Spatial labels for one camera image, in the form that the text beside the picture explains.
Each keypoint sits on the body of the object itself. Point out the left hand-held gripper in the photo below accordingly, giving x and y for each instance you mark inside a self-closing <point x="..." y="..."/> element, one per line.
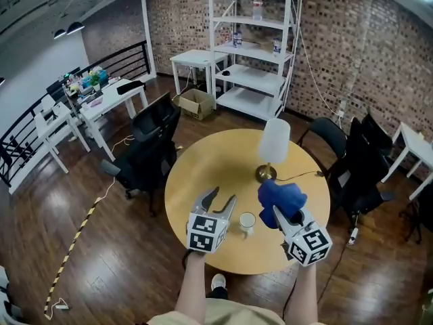
<point x="203" y="233"/>

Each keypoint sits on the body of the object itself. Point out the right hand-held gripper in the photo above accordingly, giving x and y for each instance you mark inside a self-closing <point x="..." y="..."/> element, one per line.
<point x="309" y="244"/>

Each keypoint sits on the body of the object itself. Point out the blue cloth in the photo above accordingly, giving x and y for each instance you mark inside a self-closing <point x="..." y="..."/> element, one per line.
<point x="280" y="196"/>

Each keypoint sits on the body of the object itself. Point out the white mug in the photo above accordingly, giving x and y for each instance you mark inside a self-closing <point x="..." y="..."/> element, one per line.
<point x="247" y="221"/>

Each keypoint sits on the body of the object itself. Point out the person's right forearm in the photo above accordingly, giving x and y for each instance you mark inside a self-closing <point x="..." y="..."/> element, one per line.
<point x="304" y="293"/>

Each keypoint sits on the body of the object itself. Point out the person's left forearm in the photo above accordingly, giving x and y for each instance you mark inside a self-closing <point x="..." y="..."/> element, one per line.
<point x="193" y="283"/>

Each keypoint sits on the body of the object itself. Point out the white power strip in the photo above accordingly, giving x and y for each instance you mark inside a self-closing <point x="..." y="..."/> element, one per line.
<point x="353" y="236"/>

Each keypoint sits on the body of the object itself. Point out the person's white shoe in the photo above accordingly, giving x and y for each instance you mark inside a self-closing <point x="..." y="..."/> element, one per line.
<point x="218" y="281"/>

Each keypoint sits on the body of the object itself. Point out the white shade brass table lamp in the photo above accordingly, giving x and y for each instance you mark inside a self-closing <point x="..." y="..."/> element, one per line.
<point x="274" y="141"/>

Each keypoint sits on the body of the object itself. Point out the black high-back office chair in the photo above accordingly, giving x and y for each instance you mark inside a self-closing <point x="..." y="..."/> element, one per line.
<point x="362" y="171"/>

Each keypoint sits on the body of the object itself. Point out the black mesh office chair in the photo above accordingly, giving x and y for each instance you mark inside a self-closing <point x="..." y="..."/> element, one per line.
<point x="152" y="147"/>

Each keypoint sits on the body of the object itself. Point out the black armless chair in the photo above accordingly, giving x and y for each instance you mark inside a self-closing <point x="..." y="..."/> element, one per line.
<point x="328" y="137"/>

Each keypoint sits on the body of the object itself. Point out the open cardboard box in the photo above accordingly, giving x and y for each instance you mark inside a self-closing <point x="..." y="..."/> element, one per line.
<point x="196" y="104"/>

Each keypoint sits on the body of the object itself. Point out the person's beige shorts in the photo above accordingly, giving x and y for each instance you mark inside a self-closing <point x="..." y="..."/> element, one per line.
<point x="223" y="313"/>

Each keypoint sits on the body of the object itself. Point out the white side table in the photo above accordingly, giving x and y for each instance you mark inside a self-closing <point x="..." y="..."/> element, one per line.
<point x="414" y="141"/>

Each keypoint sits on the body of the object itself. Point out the white desk with clutter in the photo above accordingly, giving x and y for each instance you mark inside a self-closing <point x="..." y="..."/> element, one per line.
<point x="115" y="100"/>

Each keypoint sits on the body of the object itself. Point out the black flat bag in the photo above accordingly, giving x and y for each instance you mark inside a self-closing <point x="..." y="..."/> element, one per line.
<point x="130" y="86"/>

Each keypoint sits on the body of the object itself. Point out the small white square table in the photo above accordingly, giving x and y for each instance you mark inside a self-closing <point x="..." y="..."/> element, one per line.
<point x="196" y="57"/>

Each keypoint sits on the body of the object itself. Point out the yellow black striped floor tape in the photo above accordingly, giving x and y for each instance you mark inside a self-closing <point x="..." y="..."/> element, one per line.
<point x="72" y="245"/>

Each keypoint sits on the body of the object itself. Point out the white metal shelf rack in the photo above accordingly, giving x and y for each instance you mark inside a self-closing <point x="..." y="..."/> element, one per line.
<point x="252" y="53"/>

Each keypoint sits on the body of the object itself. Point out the clear bottle blue label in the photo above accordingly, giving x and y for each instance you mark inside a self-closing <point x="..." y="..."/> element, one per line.
<point x="237" y="40"/>
<point x="276" y="47"/>

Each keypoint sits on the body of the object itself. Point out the small potted plant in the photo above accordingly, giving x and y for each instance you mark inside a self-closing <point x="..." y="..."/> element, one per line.
<point x="95" y="79"/>

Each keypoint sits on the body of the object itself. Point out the black metal railing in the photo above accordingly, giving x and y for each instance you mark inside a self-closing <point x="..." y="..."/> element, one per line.
<point x="128" y="51"/>

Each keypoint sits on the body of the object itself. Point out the white desk with white device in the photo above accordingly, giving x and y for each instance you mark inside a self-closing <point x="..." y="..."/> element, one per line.
<point x="50" y="127"/>

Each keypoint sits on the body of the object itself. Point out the clear bottle red cap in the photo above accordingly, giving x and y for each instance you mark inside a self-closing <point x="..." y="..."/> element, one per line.
<point x="257" y="9"/>

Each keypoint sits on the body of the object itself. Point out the black pendant lamp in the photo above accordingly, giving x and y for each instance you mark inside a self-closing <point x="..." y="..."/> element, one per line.
<point x="60" y="33"/>
<point x="75" y="28"/>

